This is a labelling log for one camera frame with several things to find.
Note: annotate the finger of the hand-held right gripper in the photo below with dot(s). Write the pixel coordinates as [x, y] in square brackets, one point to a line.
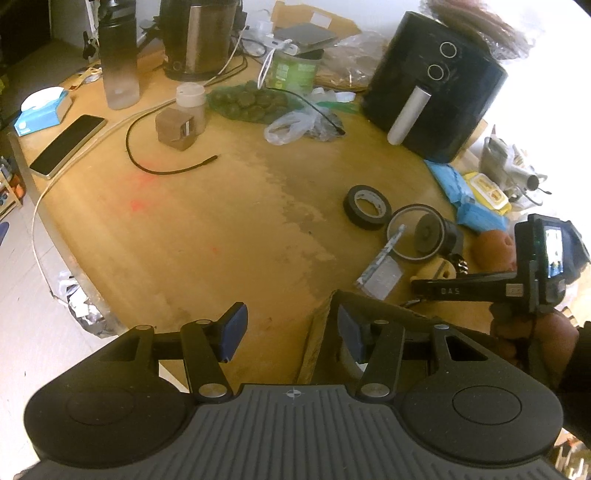
[461, 287]

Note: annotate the blue tissue box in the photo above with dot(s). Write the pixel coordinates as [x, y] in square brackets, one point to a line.
[41, 113]

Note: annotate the crumpled clear plastic bag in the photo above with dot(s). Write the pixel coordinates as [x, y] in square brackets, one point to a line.
[288, 127]

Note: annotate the black air fryer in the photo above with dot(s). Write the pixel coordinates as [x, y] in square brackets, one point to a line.
[438, 106]

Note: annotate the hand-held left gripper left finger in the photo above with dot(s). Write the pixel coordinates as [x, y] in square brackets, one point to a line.
[233, 330]

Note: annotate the flat brown cardboard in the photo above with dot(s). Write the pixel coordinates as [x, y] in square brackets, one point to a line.
[286, 11]

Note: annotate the person's right forearm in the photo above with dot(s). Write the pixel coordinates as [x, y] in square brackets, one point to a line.
[577, 364]

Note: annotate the person's right hand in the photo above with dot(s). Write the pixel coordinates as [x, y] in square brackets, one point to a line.
[554, 337]

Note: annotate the metal hand tool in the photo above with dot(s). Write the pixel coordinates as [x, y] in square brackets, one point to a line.
[508, 166]

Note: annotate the bag of dark green balls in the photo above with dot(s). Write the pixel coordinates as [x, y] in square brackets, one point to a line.
[244, 101]

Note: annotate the white-lid spice jar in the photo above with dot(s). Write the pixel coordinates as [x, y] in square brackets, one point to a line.
[191, 99]

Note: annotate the green glass jar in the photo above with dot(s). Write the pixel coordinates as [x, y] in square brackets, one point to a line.
[293, 69]

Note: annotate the blue plastic packet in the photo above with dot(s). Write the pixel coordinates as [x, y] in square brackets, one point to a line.
[450, 182]
[480, 217]

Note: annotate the small brown block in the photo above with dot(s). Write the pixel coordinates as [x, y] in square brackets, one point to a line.
[173, 131]

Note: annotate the orange round fruit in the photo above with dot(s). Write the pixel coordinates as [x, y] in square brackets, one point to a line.
[494, 249]

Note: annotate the black cylindrical camera mount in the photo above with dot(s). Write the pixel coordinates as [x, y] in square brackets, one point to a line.
[443, 235]

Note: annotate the flat grey box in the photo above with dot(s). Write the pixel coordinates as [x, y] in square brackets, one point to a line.
[304, 34]

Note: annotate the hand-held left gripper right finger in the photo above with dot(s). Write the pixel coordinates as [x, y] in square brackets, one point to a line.
[348, 332]

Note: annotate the cardboard box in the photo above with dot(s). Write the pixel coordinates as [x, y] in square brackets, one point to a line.
[323, 323]

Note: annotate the small clear plastic packet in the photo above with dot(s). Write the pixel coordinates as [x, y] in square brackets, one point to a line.
[383, 277]

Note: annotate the steel electric kettle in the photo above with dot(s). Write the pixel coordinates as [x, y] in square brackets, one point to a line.
[198, 37]

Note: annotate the clear bag with bread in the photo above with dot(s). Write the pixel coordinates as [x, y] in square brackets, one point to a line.
[355, 55]

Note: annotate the black smartphone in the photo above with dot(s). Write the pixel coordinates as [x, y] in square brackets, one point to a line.
[67, 145]

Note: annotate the smoky transparent water bottle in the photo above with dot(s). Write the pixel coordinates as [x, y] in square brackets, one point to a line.
[120, 60]

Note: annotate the black tape roll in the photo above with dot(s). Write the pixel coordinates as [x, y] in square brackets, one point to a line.
[355, 210]

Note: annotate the crumpled aluminium foil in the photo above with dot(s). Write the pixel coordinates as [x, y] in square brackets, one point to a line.
[87, 309]

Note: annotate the yellow wipes packet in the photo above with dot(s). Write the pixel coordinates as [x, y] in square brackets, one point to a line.
[485, 189]

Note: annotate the small black screw adapter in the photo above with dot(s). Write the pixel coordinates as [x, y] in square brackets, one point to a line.
[461, 265]

